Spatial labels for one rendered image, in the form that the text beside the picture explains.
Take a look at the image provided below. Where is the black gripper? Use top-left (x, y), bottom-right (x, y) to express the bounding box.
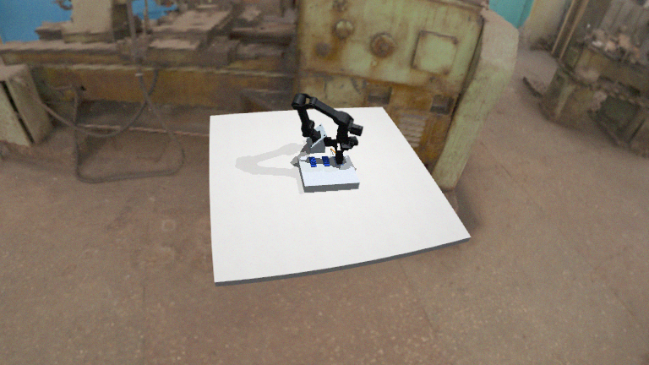
top-left (324, 129), bottom-right (358, 153)

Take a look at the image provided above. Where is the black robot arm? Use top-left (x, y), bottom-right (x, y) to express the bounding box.
top-left (292, 93), bottom-right (363, 150)

